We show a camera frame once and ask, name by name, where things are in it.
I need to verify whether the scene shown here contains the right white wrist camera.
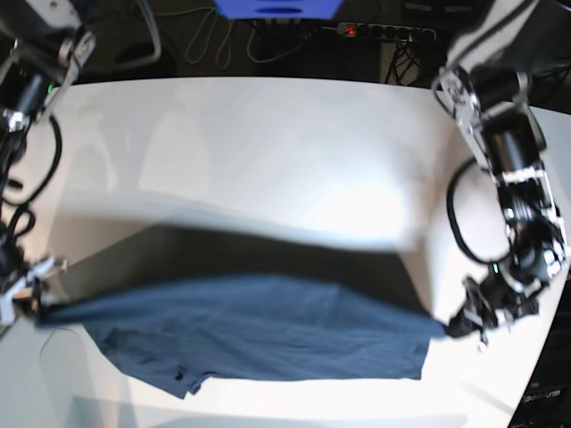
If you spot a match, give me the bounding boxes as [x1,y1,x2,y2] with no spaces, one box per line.
[0,292,15,327]

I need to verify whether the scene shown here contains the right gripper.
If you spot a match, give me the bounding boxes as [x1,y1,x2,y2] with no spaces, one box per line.
[1,255,69,312]

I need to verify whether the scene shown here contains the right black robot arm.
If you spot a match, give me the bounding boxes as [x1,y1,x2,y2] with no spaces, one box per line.
[1,1,96,325]

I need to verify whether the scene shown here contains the grey cable loops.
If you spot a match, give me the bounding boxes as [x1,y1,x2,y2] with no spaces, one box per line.
[185,17,286,68]

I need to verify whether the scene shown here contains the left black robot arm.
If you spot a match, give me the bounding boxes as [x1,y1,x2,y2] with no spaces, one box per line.
[431,1,570,339]

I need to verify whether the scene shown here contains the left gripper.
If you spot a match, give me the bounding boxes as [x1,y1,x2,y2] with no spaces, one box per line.
[445,274,542,347]

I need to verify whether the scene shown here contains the black power strip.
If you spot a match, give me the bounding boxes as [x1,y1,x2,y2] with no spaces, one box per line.
[335,22,437,43]

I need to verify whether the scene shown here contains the blue plastic box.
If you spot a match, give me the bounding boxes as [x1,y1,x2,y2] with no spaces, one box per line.
[214,0,343,20]

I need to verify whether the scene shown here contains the dark blue t-shirt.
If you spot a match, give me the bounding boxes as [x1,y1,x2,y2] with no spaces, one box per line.
[37,274,444,398]

